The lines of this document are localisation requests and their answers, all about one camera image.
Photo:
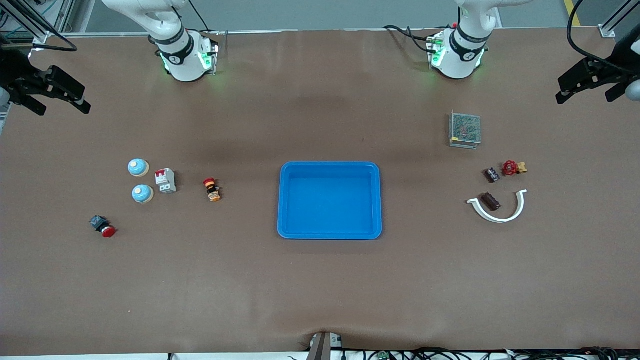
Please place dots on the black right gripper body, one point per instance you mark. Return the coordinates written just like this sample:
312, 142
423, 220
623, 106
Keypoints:
16, 70

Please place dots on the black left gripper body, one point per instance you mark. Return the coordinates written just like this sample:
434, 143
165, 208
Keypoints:
621, 62

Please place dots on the blue bell with cream button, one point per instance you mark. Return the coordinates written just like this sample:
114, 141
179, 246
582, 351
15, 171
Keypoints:
138, 167
142, 193

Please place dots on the short dark electrolytic capacitor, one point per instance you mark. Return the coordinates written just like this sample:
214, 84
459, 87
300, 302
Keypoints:
492, 174

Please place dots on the long dark electrolytic capacitor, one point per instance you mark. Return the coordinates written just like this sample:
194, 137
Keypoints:
490, 201

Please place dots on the blue plastic tray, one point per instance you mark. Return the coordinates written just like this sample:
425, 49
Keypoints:
330, 200

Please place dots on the brass valve red handwheel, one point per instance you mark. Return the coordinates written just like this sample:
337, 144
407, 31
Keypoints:
513, 168

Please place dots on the perforated metal power supply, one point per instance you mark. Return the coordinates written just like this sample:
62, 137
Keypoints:
465, 130

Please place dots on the white circuit breaker red switches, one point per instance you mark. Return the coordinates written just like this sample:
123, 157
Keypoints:
165, 180

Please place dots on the red mushroom push button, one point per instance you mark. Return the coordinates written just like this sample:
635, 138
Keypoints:
103, 226

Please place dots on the white half-round pipe clamp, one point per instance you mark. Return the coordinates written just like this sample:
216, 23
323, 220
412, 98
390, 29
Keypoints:
498, 220

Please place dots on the brown table cover sheet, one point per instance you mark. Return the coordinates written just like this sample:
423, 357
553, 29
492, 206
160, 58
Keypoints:
320, 280

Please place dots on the aluminium frame profile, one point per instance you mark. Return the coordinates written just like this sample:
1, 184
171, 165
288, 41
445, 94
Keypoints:
607, 31
67, 12

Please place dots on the small orange emergency stop switch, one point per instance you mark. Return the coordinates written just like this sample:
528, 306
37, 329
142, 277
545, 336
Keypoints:
212, 190

